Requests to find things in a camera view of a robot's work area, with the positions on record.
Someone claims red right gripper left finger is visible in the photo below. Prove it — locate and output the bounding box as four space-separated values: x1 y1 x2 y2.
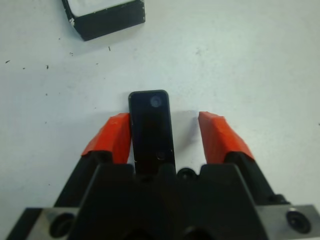
53 112 133 208

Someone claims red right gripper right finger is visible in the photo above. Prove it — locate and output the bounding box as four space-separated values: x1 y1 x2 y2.
198 110 291 207

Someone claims small black phone device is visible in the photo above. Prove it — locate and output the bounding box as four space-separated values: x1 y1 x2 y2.
127 89 176 176

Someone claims black box base white insert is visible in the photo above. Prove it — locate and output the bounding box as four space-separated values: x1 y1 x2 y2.
61 0 146 42

